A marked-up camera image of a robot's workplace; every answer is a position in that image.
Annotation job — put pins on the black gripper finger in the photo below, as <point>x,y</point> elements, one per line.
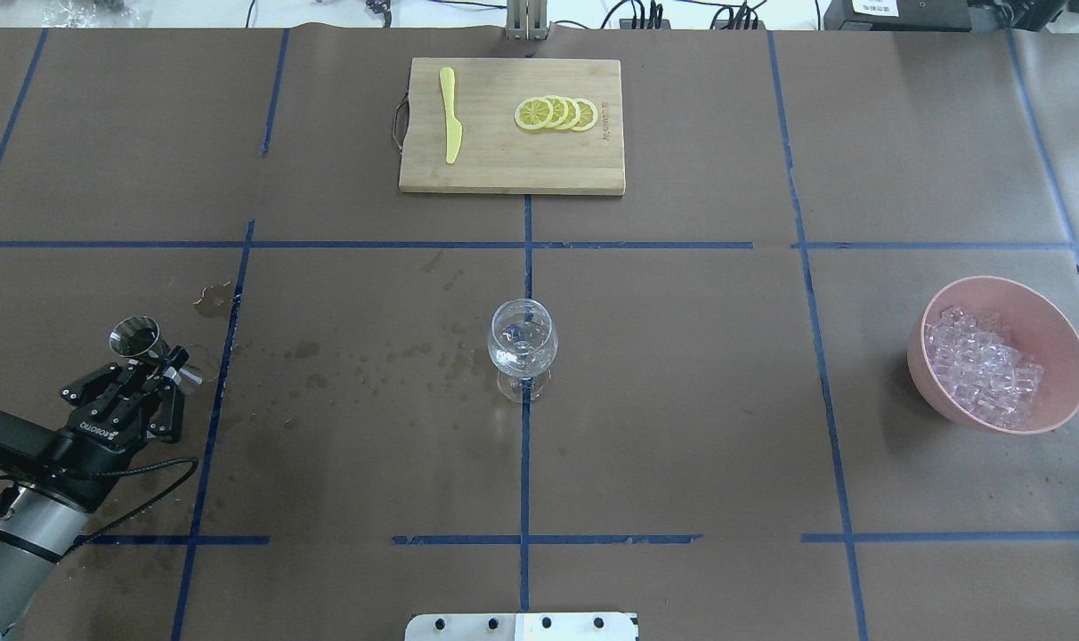
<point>165,422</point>
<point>104,387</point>

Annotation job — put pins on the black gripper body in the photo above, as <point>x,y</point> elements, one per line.
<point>84,450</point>

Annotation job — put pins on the steel double jigger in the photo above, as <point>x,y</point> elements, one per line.
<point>139,338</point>

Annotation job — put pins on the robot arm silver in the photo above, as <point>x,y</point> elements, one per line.
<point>38,529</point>

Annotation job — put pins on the clear wine glass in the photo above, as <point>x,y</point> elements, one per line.
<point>522,344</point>

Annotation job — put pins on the ice cubes pile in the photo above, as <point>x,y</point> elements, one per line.
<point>975,362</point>

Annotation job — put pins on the plastic bag clutter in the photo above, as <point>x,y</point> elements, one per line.
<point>97,14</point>

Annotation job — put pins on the yellow plastic knife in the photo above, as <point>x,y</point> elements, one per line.
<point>453,127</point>

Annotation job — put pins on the bamboo cutting board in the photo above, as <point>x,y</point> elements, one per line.
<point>496,156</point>

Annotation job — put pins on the lemon slice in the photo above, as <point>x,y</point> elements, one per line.
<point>588,114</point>
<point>534,113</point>
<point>558,112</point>
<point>571,115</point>

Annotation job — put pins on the black box with label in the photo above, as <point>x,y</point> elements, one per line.
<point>922,16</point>

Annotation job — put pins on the pink bowl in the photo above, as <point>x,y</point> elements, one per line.
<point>1035,326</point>

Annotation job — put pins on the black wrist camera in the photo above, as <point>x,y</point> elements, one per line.
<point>22,441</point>

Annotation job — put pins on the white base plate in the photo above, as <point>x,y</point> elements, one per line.
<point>524,626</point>

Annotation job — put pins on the aluminium frame post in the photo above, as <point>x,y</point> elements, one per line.
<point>527,20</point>

